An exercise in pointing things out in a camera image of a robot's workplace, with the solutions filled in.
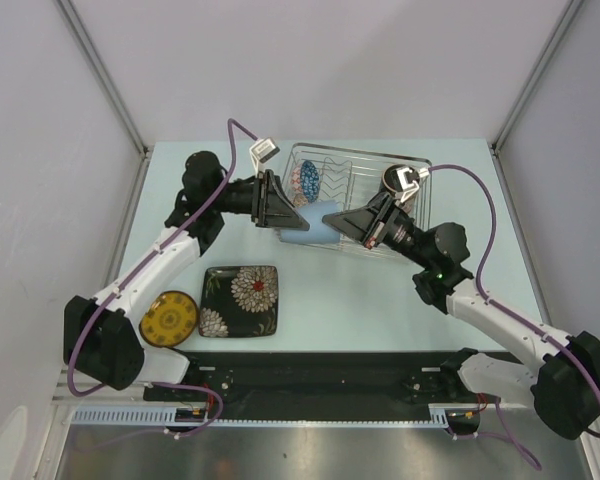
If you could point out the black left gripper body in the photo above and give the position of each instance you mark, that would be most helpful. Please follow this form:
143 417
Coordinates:
258 201

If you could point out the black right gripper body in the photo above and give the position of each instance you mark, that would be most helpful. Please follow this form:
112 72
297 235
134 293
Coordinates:
393 230

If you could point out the light blue cup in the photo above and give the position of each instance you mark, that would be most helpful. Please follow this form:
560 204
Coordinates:
318 233

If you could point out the blue triangle pattern bowl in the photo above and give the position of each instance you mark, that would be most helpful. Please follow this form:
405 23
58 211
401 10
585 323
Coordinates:
306 180

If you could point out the metal wire dish rack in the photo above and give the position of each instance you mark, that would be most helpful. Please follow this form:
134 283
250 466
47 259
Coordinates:
350 178

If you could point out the red black skull mug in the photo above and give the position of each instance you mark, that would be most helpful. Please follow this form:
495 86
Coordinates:
389 183

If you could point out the black square floral plate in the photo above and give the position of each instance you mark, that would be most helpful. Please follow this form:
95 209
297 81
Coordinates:
239 302

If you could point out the yellow round plate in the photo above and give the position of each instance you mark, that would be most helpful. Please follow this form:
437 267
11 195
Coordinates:
170 319

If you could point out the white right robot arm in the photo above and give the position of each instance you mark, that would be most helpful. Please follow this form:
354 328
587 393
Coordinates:
554 373

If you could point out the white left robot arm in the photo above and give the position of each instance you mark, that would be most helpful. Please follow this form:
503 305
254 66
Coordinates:
102 338

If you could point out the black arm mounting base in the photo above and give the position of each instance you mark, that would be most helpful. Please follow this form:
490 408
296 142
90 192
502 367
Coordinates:
324 386

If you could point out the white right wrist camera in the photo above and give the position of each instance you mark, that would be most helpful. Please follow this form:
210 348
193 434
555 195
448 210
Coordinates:
409 180

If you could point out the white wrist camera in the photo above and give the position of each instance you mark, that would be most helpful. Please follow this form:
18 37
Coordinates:
409 180
262 151

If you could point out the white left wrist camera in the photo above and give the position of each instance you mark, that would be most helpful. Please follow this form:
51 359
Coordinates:
262 151

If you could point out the white slotted cable duct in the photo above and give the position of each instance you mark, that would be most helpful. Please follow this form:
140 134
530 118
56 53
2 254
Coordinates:
434 417

